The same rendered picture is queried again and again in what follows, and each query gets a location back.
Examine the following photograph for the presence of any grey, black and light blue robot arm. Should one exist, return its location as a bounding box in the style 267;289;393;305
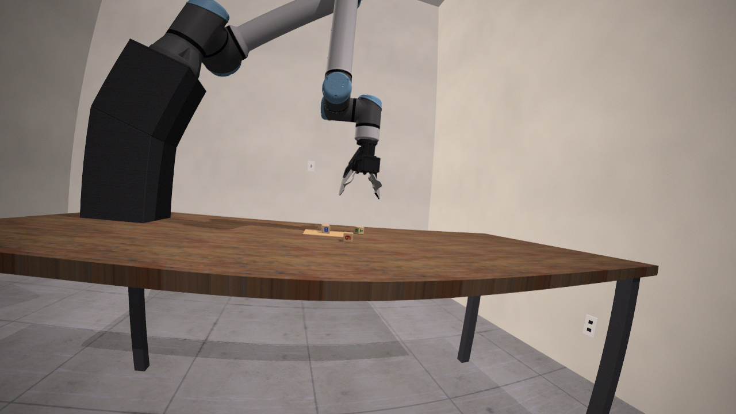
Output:
149;0;382;141

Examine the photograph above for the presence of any peach square mat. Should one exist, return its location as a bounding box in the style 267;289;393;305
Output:
303;229;344;238

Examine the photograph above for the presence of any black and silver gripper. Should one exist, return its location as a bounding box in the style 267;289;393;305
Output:
339;139;382;199

